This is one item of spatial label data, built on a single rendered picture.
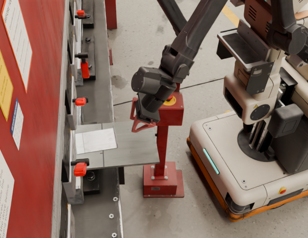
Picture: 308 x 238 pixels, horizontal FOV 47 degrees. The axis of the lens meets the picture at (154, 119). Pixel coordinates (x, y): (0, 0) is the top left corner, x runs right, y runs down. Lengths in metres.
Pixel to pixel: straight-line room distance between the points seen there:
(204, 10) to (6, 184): 0.74
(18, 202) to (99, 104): 1.10
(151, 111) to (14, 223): 0.72
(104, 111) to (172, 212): 0.94
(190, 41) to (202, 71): 2.05
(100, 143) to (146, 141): 0.15
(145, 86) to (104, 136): 0.30
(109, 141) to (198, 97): 1.69
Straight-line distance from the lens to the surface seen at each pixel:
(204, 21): 0.99
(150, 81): 0.97
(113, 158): 1.14
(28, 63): 0.50
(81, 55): 1.11
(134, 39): 3.32
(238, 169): 2.06
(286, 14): 1.21
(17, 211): 0.41
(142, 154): 1.14
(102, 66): 1.65
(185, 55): 0.99
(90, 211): 1.19
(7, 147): 0.38
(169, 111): 1.60
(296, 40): 1.25
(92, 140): 1.19
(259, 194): 2.01
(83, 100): 0.87
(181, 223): 2.15
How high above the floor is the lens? 1.92
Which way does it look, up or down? 48 degrees down
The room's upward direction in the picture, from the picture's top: 3 degrees clockwise
